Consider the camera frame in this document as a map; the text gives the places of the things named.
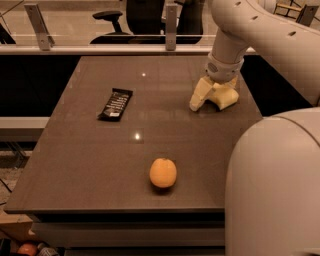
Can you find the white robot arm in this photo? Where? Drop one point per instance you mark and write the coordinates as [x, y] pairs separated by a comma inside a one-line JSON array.
[[272, 192]]

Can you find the black rxbar chocolate wrapper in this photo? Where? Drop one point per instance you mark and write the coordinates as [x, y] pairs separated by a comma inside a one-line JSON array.
[[116, 105]]

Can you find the orange object under table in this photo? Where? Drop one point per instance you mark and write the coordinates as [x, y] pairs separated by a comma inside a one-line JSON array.
[[28, 249]]

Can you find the wooden frame in background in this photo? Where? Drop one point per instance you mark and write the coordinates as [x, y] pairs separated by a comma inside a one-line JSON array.
[[289, 8]]

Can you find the black office chair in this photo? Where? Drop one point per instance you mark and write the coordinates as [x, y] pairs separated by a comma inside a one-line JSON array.
[[147, 26]]

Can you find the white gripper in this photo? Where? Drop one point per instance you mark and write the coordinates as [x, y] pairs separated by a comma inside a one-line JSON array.
[[222, 73]]

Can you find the orange fruit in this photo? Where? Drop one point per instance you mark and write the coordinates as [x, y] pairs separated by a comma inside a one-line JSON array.
[[163, 173]]

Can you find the right metal railing bracket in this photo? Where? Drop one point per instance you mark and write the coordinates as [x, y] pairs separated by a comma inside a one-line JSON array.
[[307, 15]]

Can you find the left metal railing bracket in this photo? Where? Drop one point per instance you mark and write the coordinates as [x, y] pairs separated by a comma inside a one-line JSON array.
[[44, 39]]

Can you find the yellow wavy sponge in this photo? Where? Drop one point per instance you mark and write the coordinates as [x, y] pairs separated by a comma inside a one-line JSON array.
[[224, 95]]

